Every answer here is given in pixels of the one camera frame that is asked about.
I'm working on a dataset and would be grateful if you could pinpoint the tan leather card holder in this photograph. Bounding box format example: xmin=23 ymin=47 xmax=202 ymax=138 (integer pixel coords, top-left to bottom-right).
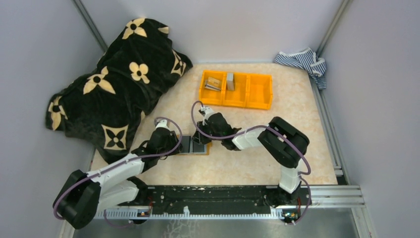
xmin=175 ymin=135 xmax=212 ymax=156

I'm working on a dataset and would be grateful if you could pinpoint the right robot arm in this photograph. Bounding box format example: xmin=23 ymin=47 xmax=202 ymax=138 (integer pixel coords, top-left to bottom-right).
xmin=193 ymin=108 xmax=311 ymax=194

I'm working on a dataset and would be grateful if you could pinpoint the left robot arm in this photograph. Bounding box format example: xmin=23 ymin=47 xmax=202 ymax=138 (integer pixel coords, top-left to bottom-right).
xmin=53 ymin=127 xmax=182 ymax=229

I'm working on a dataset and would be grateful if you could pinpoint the dark card in holder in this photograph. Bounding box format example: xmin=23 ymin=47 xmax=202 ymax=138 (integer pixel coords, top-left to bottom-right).
xmin=192 ymin=141 xmax=207 ymax=154

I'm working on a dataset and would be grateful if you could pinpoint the orange three-compartment bin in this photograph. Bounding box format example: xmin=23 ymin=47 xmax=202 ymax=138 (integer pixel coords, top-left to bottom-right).
xmin=198 ymin=70 xmax=273 ymax=110

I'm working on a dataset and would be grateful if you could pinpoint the grey box in bin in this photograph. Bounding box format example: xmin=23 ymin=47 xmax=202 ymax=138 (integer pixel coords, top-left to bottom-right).
xmin=226 ymin=72 xmax=235 ymax=91

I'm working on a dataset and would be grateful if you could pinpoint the black floral blanket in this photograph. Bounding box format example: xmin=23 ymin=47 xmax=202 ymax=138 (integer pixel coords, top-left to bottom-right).
xmin=45 ymin=18 xmax=193 ymax=164

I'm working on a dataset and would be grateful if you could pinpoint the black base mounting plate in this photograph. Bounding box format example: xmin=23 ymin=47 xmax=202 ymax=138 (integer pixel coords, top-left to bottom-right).
xmin=122 ymin=185 xmax=311 ymax=215

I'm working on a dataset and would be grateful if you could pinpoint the blue striped cloth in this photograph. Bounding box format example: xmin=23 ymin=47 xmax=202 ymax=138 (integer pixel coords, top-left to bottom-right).
xmin=274 ymin=47 xmax=327 ymax=90

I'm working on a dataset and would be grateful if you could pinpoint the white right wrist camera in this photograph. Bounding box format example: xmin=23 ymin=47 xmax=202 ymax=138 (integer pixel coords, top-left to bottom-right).
xmin=199 ymin=106 xmax=215 ymax=124

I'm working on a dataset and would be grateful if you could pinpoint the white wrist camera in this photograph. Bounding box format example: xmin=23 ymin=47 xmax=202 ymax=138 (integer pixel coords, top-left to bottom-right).
xmin=155 ymin=119 xmax=169 ymax=130
xmin=199 ymin=106 xmax=215 ymax=124

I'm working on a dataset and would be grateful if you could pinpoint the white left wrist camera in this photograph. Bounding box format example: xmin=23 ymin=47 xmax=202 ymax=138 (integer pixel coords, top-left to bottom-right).
xmin=155 ymin=119 xmax=169 ymax=130

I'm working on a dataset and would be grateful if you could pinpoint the aluminium frame rail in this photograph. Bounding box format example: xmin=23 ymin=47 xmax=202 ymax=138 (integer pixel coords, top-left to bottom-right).
xmin=79 ymin=185 xmax=365 ymax=224

